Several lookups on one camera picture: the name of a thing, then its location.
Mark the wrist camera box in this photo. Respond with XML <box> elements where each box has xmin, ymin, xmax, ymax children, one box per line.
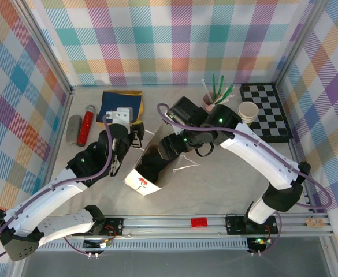
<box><xmin>105</xmin><ymin>106</ymin><xmax>134</xmax><ymax>125</ymax></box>
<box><xmin>162</xmin><ymin>114</ymin><xmax>181</xmax><ymax>136</ymax></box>

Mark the right thin black cable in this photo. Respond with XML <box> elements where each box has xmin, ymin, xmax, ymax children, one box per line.
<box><xmin>195</xmin><ymin>143</ymin><xmax>216</xmax><ymax>158</ymax></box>

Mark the black paper napkin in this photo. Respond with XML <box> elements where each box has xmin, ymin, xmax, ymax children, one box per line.
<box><xmin>136</xmin><ymin>145</ymin><xmax>171</xmax><ymax>185</ymax></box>

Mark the white plastic straw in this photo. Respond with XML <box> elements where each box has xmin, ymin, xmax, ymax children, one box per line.
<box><xmin>200</xmin><ymin>80</ymin><xmax>213</xmax><ymax>100</ymax></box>

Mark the white floral paper bag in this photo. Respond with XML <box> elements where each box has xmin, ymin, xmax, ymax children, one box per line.
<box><xmin>124</xmin><ymin>122</ymin><xmax>201</xmax><ymax>197</ymax></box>

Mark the black folding chessboard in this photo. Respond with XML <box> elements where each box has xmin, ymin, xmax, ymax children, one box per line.
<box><xmin>239</xmin><ymin>83</ymin><xmax>294</xmax><ymax>144</ymax></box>

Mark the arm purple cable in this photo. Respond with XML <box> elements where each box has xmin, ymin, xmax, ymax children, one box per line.
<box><xmin>0</xmin><ymin>112</ymin><xmax>114</xmax><ymax>265</ymax></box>
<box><xmin>156</xmin><ymin>102</ymin><xmax>333</xmax><ymax>256</ymax></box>

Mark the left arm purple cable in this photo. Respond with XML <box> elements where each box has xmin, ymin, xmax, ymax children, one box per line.
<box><xmin>0</xmin><ymin>112</ymin><xmax>114</xmax><ymax>265</ymax></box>

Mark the red glitter tube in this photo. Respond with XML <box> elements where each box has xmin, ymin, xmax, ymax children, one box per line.
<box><xmin>76</xmin><ymin>104</ymin><xmax>96</xmax><ymax>147</ymax></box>

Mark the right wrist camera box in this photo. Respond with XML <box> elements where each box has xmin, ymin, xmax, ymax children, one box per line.
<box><xmin>162</xmin><ymin>114</ymin><xmax>181</xmax><ymax>136</ymax></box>

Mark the aluminium frame post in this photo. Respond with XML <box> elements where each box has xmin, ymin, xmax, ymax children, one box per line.
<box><xmin>273</xmin><ymin>0</ymin><xmax>330</xmax><ymax>87</ymax></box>
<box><xmin>12</xmin><ymin>0</ymin><xmax>73</xmax><ymax>93</ymax></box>

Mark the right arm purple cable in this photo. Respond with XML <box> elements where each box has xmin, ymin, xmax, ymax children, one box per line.
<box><xmin>156</xmin><ymin>102</ymin><xmax>333</xmax><ymax>256</ymax></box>

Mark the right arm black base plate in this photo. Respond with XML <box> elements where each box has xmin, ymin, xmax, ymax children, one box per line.
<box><xmin>225</xmin><ymin>213</ymin><xmax>282</xmax><ymax>236</ymax></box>

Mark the pink metal bucket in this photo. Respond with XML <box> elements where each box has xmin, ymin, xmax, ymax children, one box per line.
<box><xmin>202</xmin><ymin>92</ymin><xmax>218</xmax><ymax>112</ymax></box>

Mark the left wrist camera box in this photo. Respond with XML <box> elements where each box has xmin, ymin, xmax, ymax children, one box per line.
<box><xmin>105</xmin><ymin>106</ymin><xmax>134</xmax><ymax>125</ymax></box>

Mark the small brown circuit board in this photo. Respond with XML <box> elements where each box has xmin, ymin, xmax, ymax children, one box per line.
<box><xmin>306</xmin><ymin>218</ymin><xmax>325</xmax><ymax>229</ymax></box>

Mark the aluminium frame rail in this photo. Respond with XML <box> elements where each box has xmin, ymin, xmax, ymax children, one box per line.
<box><xmin>17</xmin><ymin>87</ymin><xmax>75</xmax><ymax>231</ymax></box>
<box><xmin>274</xmin><ymin>81</ymin><xmax>333</xmax><ymax>223</ymax></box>
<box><xmin>41</xmin><ymin>215</ymin><xmax>336</xmax><ymax>240</ymax></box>

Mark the red plastic block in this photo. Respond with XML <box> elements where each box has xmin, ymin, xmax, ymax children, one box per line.
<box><xmin>190</xmin><ymin>216</ymin><xmax>209</xmax><ymax>229</ymax></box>

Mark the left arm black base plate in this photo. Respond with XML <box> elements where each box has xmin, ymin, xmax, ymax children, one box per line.
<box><xmin>95</xmin><ymin>216</ymin><xmax>125</xmax><ymax>238</ymax></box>

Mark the small controller circuit board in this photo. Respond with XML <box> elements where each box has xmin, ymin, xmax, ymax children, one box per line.
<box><xmin>247</xmin><ymin>237</ymin><xmax>273</xmax><ymax>246</ymax></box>
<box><xmin>83</xmin><ymin>238</ymin><xmax>112</xmax><ymax>249</ymax></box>

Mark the white slotted cable duct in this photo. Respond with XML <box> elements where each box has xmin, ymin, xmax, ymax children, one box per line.
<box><xmin>38</xmin><ymin>241</ymin><xmax>249</xmax><ymax>253</ymax></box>

